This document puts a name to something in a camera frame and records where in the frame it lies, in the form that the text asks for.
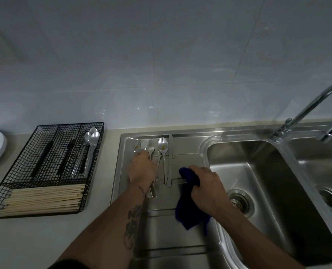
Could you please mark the dark blue cloth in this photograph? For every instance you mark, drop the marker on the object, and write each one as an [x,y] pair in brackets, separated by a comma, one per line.
[187,212]

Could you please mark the white wall outlet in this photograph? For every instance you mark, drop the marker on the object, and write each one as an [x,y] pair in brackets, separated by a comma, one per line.
[3,50]

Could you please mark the stainless steel double sink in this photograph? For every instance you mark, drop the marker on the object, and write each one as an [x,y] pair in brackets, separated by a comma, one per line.
[267,193]

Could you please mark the person's right hand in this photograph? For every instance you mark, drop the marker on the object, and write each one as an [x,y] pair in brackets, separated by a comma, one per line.
[210,193]

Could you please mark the person's left forearm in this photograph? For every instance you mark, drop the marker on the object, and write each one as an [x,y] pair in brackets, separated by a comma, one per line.
[107,232]

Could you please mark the black sleeve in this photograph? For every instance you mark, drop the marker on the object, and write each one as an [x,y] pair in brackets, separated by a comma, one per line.
[62,265]

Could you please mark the pile of steel cutlery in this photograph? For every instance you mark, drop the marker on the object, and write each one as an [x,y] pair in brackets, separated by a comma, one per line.
[151,148]

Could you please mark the person's right forearm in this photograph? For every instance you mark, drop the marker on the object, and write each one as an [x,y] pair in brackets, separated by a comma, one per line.
[253,240]

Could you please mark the black fork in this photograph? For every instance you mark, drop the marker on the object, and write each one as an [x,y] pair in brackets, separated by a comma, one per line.
[66,156]

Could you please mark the bundle of wooden chopsticks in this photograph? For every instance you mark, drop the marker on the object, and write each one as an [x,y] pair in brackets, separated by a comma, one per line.
[42,198]

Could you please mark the person's left hand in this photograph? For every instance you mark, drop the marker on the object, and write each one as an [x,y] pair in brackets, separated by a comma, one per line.
[143,170]

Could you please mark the chrome faucet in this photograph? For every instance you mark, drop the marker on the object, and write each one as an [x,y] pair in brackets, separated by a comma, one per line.
[309,105]

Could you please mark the black knife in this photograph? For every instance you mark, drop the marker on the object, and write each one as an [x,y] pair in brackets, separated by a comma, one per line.
[42,159]

